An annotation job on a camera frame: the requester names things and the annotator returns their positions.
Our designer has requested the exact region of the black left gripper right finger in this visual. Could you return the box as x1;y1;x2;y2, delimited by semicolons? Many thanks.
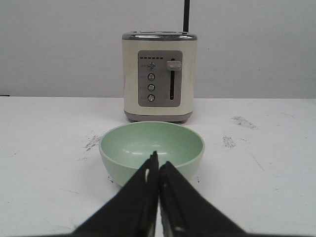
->
159;162;249;237

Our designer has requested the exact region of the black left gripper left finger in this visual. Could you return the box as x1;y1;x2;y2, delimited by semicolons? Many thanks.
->
73;151;158;237

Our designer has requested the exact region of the light green bowl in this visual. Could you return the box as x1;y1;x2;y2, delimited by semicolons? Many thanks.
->
99;121;205;187

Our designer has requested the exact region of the cream two-slot toaster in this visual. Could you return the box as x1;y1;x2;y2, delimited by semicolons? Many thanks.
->
122;31;198;122

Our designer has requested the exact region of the black tripod pole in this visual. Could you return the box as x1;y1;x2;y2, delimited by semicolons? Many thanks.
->
183;0;190;32

